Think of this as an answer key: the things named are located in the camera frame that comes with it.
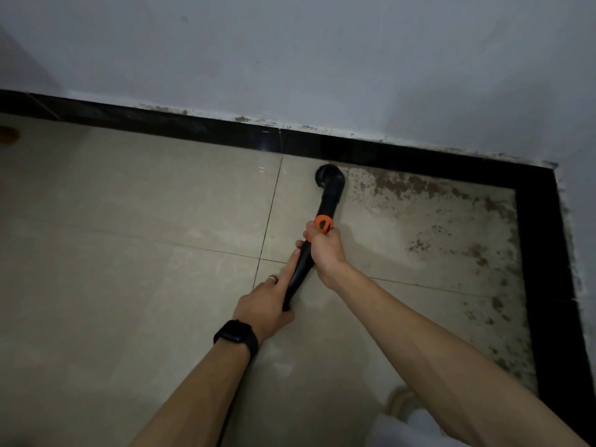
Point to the wooden folding table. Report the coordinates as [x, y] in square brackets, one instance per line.
[8, 135]

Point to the person's left forearm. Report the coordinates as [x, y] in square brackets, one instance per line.
[191, 400]

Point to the black baseboard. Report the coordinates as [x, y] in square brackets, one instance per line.
[186, 125]

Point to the white shoe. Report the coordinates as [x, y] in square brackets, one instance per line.
[402, 400]

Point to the person's left hand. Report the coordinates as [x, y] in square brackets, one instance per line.
[260, 307]

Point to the person's right forearm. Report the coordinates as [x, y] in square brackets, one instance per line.
[447, 367]

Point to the light grey trousers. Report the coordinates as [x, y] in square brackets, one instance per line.
[405, 432]

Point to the black smartwatch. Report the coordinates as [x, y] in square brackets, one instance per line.
[237, 332]

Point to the person's right hand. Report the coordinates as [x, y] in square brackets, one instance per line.
[328, 256]

